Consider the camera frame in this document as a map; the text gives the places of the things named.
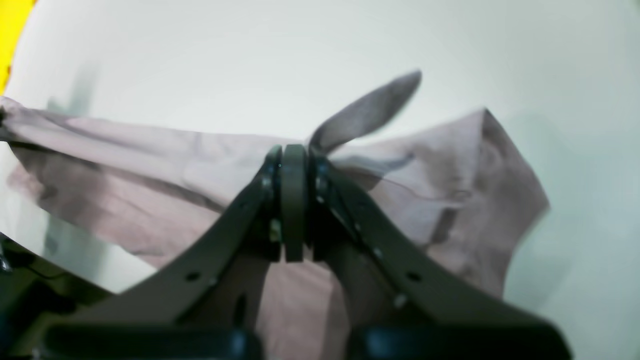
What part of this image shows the pink T-shirt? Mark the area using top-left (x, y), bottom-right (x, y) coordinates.
top-left (1, 71), bottom-right (549, 360)

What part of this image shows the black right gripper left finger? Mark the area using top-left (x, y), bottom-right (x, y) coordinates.
top-left (45, 145), bottom-right (307, 360)

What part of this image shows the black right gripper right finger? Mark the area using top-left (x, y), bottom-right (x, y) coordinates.
top-left (307, 149), bottom-right (573, 360)

